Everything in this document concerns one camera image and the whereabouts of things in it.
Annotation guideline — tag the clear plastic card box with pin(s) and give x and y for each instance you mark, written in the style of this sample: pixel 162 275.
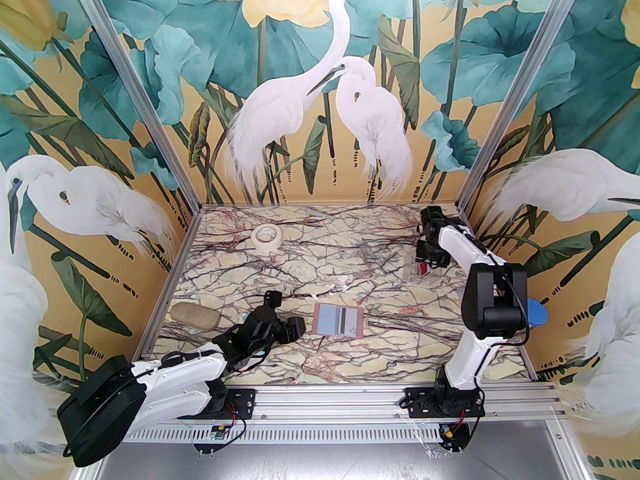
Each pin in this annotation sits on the clear plastic card box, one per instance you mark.
pixel 409 268

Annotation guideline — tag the pink leather card holder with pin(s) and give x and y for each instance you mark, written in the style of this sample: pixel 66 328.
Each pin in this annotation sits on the pink leather card holder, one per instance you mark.
pixel 327 318

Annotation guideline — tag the grey card with black stripe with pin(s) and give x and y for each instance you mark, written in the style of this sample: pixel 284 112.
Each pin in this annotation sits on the grey card with black stripe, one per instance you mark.
pixel 352 320

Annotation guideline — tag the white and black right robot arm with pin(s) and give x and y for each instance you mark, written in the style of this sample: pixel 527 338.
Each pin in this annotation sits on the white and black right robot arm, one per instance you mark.
pixel 460 240

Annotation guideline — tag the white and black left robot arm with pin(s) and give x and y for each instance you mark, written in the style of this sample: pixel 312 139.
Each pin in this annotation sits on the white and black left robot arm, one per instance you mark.
pixel 185 368

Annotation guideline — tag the beige oval stone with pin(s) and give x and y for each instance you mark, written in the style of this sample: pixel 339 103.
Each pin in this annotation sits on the beige oval stone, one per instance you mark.
pixel 195 316

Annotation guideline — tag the white tape roll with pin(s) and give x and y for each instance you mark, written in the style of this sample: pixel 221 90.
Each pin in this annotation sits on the white tape roll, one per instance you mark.
pixel 266 248

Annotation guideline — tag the clear tube with blue lid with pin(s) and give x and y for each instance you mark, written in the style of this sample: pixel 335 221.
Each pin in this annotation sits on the clear tube with blue lid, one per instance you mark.
pixel 539 313

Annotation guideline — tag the grey slotted metal panel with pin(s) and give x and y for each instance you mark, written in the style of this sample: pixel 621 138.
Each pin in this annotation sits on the grey slotted metal panel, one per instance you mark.
pixel 325 460

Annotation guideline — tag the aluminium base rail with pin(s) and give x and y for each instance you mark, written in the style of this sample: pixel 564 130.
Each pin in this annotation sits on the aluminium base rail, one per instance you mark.
pixel 325 400

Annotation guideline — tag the aluminium frame post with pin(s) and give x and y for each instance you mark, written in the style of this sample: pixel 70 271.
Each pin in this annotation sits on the aluminium frame post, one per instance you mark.
pixel 516 88
pixel 138 85

